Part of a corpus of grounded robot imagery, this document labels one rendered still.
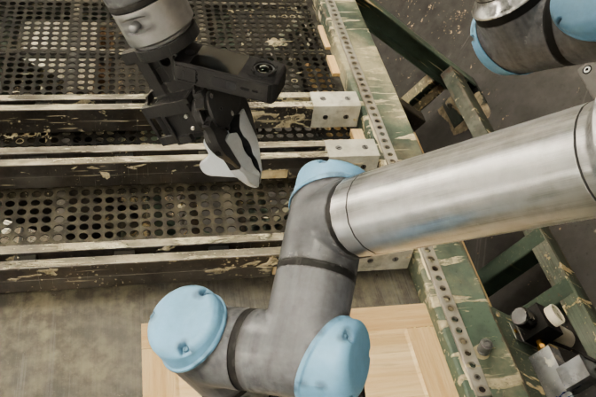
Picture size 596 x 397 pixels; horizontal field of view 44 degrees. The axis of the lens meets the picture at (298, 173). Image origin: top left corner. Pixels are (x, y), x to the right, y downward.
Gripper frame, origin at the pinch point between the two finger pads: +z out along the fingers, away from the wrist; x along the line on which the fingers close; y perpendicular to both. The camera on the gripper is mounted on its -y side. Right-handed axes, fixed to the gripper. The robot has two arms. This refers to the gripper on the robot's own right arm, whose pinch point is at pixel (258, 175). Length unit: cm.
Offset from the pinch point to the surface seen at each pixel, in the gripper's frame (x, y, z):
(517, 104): -175, 1, 111
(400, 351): -24, 7, 63
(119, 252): -24, 54, 30
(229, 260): -30, 36, 41
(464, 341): -28, -5, 65
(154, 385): -2, 42, 43
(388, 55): -237, 63, 111
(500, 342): -30, -11, 69
